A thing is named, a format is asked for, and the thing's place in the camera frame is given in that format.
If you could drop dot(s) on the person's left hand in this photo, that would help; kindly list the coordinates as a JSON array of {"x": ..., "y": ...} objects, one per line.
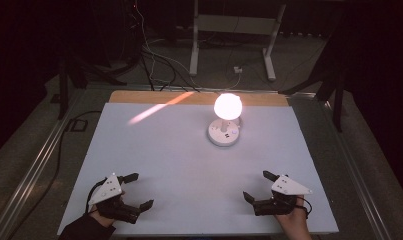
[{"x": 104, "y": 220}]

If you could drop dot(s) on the white metal stand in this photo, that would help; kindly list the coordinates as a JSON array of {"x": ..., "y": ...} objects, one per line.
[{"x": 235, "y": 24}]

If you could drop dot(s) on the black metal stand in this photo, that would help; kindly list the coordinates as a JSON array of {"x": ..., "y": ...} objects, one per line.
[
  {"x": 332, "y": 83},
  {"x": 74, "y": 75}
]

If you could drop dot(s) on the person's right hand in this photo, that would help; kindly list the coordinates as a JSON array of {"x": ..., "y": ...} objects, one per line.
[{"x": 293, "y": 220}]

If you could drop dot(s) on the white globe table lamp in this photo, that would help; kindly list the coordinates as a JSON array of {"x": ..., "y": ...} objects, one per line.
[{"x": 226, "y": 113}]

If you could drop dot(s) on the white table mat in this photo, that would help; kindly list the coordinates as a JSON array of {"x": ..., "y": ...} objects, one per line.
[{"x": 175, "y": 160}]

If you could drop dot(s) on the aluminium rail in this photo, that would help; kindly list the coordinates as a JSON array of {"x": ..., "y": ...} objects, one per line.
[
  {"x": 32, "y": 166},
  {"x": 355, "y": 166}
]

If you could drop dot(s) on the white power plug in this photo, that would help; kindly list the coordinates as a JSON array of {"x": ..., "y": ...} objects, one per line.
[{"x": 237, "y": 70}]

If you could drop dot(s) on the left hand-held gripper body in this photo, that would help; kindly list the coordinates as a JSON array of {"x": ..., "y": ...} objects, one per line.
[{"x": 105, "y": 191}]

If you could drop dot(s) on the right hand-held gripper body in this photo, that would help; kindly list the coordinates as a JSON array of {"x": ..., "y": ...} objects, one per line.
[{"x": 289, "y": 187}]

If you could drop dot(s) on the black rectangular floor bracket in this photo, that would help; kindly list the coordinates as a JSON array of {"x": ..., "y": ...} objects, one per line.
[{"x": 77, "y": 125}]

